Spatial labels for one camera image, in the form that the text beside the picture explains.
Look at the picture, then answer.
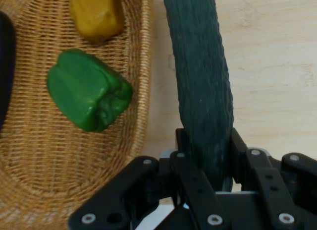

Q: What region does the wooden cutting board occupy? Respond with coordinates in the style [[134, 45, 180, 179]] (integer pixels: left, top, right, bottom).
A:
[[141, 0, 317, 206]]

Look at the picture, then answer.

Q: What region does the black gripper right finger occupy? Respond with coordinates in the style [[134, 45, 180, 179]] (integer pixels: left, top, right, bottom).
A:
[[224, 127, 317, 230]]

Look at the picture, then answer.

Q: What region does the dark purple long eggplant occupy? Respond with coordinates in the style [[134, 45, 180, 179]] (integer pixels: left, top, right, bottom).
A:
[[0, 11, 16, 132]]

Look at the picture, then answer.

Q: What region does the green bell pepper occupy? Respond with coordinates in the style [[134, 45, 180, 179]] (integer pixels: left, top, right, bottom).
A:
[[47, 48, 134, 133]]

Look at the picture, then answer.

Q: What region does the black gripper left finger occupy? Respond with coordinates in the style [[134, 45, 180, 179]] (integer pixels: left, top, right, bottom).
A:
[[68, 127, 231, 230]]

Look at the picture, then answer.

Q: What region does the woven wicker basket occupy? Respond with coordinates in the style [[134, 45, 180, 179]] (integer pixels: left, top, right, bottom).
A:
[[0, 0, 155, 230]]

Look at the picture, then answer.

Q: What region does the dark green cucumber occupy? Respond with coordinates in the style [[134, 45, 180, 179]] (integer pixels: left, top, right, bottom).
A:
[[161, 0, 235, 192]]

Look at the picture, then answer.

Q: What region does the yellow bell pepper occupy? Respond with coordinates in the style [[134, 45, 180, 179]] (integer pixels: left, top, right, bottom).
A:
[[69, 0, 125, 40]]

